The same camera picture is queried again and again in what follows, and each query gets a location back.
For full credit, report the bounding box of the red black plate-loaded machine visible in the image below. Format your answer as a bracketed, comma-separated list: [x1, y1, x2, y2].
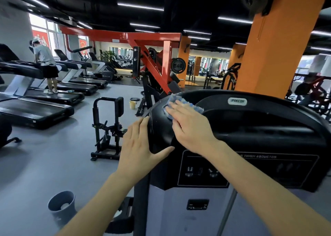
[59, 26, 187, 117]

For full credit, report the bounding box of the black grey weight machine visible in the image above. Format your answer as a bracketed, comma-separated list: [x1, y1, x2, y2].
[133, 89, 331, 236]

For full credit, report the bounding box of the person's left hand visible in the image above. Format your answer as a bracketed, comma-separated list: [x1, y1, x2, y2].
[116, 116, 175, 185]

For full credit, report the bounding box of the person's right hand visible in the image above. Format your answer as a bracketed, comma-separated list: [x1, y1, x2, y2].
[165, 100, 221, 162]

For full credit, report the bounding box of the small black exercise machine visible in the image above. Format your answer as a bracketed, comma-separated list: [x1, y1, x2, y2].
[91, 97, 128, 162]

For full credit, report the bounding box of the person's left forearm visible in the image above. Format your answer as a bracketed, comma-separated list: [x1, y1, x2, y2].
[56, 171, 135, 236]

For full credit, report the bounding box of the red black strength machine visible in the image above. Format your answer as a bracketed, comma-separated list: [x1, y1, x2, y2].
[285, 73, 331, 121]

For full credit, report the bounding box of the window with red banner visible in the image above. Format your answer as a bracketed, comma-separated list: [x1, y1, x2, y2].
[28, 13, 62, 58]

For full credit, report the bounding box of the mounted black weight plate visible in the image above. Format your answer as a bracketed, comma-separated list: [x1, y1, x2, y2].
[171, 58, 187, 74]

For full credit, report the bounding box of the large orange pillar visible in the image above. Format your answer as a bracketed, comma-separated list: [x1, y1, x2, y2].
[235, 0, 331, 100]

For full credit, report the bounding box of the grey round bin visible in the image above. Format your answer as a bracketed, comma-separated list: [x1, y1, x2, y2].
[47, 191, 77, 228]

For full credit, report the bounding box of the black treadmill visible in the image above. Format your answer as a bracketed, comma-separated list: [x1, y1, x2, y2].
[54, 49, 99, 96]
[0, 60, 85, 106]
[0, 44, 75, 129]
[89, 52, 123, 81]
[69, 52, 109, 89]

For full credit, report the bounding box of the row of ceiling strip lights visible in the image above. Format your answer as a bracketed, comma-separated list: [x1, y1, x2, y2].
[0, 0, 331, 56]

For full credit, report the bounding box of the blue cleaning cloth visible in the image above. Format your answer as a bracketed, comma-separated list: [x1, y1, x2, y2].
[162, 94, 204, 121]

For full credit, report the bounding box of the green potted plant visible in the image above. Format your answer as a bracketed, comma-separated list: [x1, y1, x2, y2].
[100, 50, 117, 63]

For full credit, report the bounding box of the person's right forearm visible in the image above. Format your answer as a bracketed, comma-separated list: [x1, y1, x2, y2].
[206, 141, 331, 236]

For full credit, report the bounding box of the black elliptical machine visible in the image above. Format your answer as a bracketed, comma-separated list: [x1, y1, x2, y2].
[220, 63, 242, 90]

